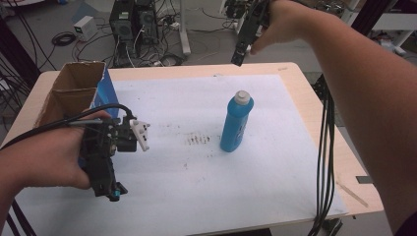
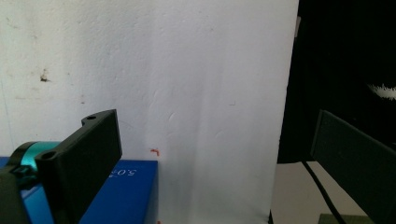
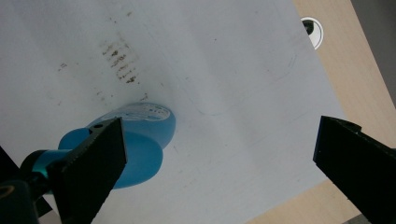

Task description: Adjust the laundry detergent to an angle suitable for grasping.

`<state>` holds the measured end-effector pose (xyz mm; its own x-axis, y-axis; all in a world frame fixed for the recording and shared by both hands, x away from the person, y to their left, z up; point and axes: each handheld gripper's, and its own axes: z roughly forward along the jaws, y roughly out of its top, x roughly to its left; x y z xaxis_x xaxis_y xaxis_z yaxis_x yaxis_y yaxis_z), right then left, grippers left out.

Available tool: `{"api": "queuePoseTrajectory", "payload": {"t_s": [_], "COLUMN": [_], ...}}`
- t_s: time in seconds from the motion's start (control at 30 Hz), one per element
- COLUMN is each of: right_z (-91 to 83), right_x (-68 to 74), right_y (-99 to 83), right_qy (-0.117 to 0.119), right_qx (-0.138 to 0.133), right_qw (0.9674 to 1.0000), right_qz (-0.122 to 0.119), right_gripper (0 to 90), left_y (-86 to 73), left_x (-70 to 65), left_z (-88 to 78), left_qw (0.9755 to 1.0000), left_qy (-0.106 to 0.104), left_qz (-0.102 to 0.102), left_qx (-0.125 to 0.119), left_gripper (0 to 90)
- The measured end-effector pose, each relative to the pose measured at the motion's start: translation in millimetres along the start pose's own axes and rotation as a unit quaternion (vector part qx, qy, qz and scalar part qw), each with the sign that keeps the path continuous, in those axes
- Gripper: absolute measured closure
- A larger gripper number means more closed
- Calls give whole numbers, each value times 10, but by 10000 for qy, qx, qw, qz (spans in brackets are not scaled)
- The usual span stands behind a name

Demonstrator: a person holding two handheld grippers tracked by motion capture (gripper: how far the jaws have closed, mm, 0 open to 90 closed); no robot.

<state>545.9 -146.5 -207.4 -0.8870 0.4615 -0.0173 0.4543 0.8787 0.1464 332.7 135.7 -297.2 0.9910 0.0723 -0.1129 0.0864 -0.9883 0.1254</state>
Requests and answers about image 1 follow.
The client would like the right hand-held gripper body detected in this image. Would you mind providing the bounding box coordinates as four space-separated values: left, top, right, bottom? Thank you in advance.
240 0 271 46

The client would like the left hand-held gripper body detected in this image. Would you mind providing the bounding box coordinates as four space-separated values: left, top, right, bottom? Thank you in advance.
78 114 151 198

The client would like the blue bottle with white cap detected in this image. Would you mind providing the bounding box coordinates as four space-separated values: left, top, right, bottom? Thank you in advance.
219 89 256 153

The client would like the blue cardboard box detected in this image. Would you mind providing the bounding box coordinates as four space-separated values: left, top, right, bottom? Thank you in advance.
33 61 120 130

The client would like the person's right hand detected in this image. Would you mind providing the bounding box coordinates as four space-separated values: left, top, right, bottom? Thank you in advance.
250 0 328 56

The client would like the person's left hand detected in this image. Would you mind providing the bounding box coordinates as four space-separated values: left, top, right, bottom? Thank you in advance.
12 109 112 192

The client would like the white desk leg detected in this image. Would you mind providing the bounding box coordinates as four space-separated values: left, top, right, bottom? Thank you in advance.
178 0 192 56

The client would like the white foam mat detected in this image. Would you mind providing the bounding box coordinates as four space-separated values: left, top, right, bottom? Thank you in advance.
3 74 349 236

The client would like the black computer tower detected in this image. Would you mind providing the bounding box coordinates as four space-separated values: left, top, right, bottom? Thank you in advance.
136 0 160 46
108 0 138 43

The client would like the small white power box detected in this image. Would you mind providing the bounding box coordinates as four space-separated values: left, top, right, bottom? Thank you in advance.
73 15 98 42

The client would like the grey tape strip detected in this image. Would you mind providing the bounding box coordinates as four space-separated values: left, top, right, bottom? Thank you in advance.
355 175 375 185

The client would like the thin wooden stick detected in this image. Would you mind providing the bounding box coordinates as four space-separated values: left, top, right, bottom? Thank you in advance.
335 180 370 208

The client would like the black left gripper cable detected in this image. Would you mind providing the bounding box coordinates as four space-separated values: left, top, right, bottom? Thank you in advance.
0 102 136 150

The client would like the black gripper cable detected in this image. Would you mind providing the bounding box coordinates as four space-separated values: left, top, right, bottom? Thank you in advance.
307 74 338 236
0 102 136 150

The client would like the black metal frame post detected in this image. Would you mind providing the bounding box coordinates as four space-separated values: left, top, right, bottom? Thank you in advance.
0 18 42 88
349 0 400 37

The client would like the coiled black cable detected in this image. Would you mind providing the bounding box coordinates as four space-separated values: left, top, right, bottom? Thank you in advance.
51 30 78 47

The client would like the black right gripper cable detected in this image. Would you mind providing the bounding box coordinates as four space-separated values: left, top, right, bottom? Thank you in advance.
307 74 338 236

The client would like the white desk frame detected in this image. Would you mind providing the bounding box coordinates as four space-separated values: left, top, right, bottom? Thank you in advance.
371 12 417 47

